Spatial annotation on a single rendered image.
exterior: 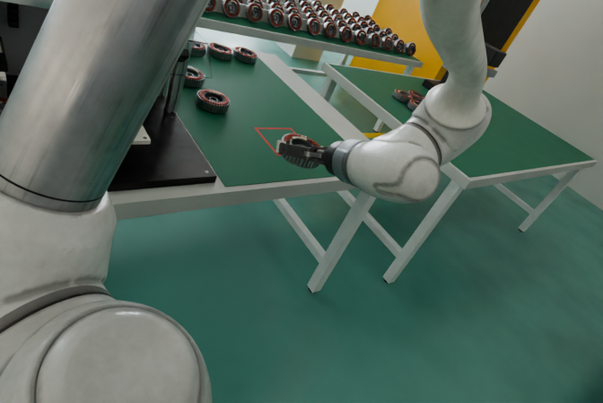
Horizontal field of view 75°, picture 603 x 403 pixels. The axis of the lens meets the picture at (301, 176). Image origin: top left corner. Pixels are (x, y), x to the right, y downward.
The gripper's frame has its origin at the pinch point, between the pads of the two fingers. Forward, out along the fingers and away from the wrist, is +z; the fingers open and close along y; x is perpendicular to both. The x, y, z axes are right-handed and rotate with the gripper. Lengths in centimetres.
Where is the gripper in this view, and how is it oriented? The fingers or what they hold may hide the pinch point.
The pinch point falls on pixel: (302, 149)
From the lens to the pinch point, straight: 97.4
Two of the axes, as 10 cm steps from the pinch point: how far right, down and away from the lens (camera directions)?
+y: 8.8, 0.8, 4.8
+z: -4.6, -1.7, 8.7
